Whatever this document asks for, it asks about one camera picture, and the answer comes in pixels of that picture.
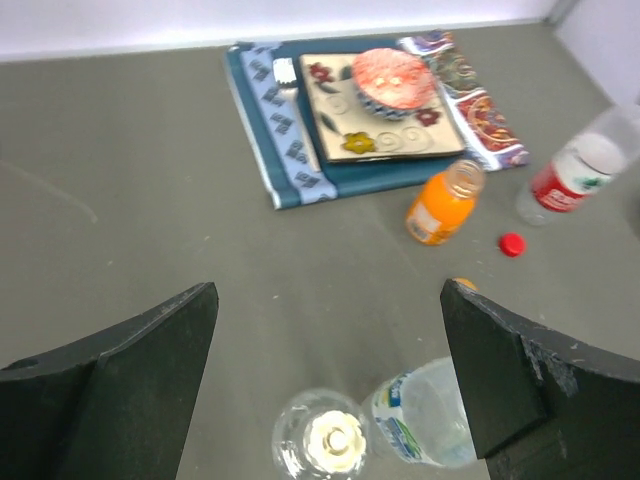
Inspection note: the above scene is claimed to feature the square floral plate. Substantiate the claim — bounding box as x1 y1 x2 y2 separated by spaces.
300 53 465 163

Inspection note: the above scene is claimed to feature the red patterned bowl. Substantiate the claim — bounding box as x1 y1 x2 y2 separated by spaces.
351 48 437 120

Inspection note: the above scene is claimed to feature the red label water bottle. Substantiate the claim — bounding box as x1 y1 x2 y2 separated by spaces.
516 104 639 226

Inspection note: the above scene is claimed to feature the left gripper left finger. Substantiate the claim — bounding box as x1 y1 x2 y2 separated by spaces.
1 282 219 479

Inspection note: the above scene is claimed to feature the orange bottle cap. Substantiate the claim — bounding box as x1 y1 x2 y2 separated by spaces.
454 277 477 291

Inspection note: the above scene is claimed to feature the silver fork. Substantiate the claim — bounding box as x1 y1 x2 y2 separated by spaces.
272 58 321 173

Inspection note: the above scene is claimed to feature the blue patterned placemat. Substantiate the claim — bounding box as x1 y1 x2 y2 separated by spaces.
226 37 457 209

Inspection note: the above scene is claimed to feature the clear glass bottle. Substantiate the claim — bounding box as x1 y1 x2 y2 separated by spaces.
271 388 369 479

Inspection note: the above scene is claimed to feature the red bottle cap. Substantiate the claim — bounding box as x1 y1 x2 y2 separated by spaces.
498 232 527 258

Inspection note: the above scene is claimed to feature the blue cap water bottle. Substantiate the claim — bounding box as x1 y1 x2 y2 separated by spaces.
362 357 476 469

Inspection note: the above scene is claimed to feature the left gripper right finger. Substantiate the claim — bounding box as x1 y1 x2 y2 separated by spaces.
440 279 639 479

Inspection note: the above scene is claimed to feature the colourful patterned napkin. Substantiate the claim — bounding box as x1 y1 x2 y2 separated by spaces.
398 30 530 172

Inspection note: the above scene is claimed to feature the orange juice bottle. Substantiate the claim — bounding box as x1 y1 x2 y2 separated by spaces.
405 159 486 246

